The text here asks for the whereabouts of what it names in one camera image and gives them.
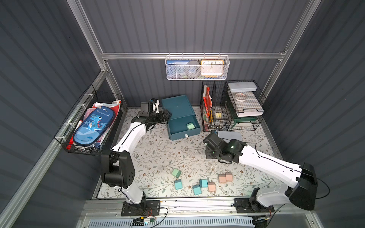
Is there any teal drawer cabinet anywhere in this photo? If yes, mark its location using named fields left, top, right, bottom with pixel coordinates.
left=162, top=95, right=195, bottom=121

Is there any light green plug two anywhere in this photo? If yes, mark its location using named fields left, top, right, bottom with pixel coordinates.
left=187, top=123, right=195, bottom=130

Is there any light green plug one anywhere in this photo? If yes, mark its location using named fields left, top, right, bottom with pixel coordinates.
left=171, top=168, right=182, bottom=178

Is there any teal plug one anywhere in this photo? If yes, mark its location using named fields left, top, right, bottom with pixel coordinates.
left=174, top=180, right=183, bottom=190

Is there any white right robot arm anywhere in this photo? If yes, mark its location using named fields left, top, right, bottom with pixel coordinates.
left=203, top=133, right=318, bottom=212

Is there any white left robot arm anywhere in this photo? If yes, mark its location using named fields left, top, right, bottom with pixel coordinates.
left=101, top=109, right=172, bottom=207

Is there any grey pencil box on table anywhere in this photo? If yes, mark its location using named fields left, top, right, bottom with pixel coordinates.
left=217, top=131, right=242, bottom=143

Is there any pink plug one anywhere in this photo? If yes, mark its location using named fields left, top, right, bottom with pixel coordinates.
left=218, top=174, right=227, bottom=184

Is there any pink plug two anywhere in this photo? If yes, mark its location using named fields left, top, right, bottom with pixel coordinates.
left=225, top=173, right=233, bottom=182

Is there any teal plug two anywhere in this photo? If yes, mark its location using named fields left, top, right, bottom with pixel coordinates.
left=199, top=179, right=208, bottom=188

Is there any pink plug three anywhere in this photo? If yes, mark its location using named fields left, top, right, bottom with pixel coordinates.
left=208, top=182, right=216, bottom=192

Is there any teal plug three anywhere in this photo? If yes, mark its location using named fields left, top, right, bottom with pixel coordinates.
left=192, top=185, right=202, bottom=195

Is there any red book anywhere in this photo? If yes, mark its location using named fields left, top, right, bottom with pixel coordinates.
left=202, top=85, right=213, bottom=120

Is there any floral table mat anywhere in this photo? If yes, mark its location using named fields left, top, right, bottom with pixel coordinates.
left=96, top=106, right=283, bottom=199

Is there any white checkered notebook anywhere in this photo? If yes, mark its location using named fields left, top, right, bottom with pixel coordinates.
left=228, top=90, right=264, bottom=117

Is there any grey tape roll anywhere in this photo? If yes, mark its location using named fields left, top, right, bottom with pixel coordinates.
left=185, top=60, right=201, bottom=78

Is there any clear tape roll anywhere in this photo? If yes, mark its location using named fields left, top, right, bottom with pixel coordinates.
left=234, top=93, right=247, bottom=102

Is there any blue dinosaur pencil case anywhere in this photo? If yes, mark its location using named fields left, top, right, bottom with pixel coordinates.
left=73, top=106, right=115, bottom=147

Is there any yellow alarm clock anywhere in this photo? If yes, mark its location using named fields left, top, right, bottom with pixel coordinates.
left=201, top=59, right=224, bottom=77

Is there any grey pencil box on rack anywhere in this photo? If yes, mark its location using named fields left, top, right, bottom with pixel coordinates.
left=228, top=82, right=257, bottom=93

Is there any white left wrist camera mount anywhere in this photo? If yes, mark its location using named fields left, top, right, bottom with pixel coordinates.
left=148, top=98, right=160, bottom=114

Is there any black wire desk organizer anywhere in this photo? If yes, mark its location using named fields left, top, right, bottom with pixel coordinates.
left=200, top=80, right=271, bottom=132

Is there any white hanging wire basket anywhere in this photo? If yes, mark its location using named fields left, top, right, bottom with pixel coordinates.
left=165, top=54, right=230, bottom=81

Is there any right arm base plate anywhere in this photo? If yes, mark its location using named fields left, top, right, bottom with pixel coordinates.
left=233, top=198, right=275, bottom=213

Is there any black side wire basket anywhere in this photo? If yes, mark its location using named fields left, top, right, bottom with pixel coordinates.
left=55, top=86, right=123, bottom=156

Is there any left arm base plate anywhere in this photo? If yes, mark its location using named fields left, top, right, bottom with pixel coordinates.
left=121, top=200, right=161, bottom=217

